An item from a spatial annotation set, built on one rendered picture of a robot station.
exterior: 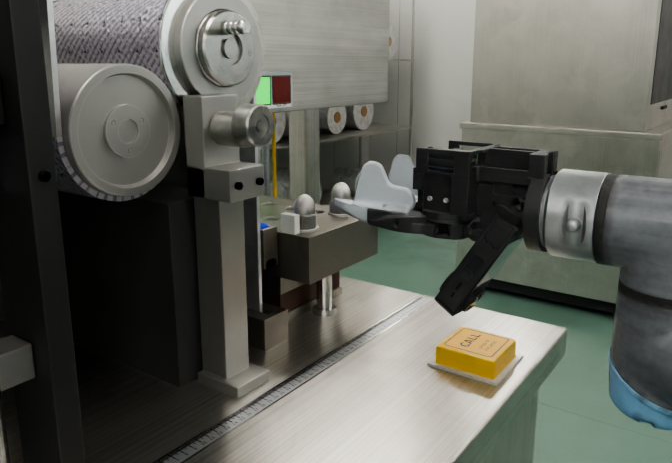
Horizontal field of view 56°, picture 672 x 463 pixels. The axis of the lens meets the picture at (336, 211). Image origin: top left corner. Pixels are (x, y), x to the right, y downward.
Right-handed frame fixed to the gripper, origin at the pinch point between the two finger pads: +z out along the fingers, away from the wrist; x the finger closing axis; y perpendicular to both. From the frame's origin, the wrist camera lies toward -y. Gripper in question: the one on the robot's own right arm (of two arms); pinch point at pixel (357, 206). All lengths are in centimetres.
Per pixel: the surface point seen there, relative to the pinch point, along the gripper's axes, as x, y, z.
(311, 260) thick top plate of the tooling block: -4.5, -8.9, 9.6
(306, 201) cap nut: -6.4, -2.1, 11.7
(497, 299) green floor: -257, -109, 78
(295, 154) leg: -71, -8, 66
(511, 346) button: -11.7, -16.8, -13.4
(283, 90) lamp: -43, 9, 45
